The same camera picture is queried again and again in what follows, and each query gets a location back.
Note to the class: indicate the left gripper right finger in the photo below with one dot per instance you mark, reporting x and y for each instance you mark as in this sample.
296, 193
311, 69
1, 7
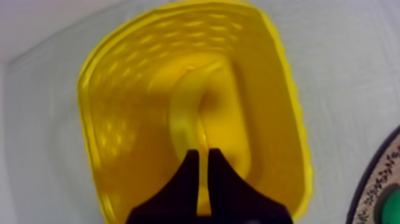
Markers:
234, 197

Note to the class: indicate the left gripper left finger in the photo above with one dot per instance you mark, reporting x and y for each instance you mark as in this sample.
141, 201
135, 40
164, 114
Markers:
178, 197

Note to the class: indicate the yellow toy banana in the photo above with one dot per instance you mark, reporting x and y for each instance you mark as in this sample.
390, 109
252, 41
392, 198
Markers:
187, 112

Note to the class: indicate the yellow plastic basket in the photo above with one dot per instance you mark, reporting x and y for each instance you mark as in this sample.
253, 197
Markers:
131, 125

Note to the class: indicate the round wooden board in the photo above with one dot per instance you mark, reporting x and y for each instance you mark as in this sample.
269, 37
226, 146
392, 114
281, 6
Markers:
375, 184

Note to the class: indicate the green toy pear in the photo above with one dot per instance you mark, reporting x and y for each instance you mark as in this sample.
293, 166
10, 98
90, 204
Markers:
392, 209

